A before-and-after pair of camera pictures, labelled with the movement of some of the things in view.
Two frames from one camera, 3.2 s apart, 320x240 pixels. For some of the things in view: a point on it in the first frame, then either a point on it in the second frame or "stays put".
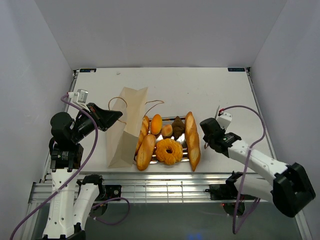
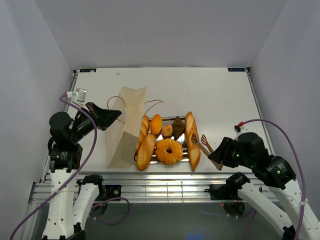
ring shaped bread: (169, 151) stays put
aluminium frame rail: (144, 188) stays put
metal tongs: (206, 144) -> (194, 139)
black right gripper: (205, 139) -> (219, 156)
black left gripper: (105, 118) stays put
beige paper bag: (122, 136) stays put
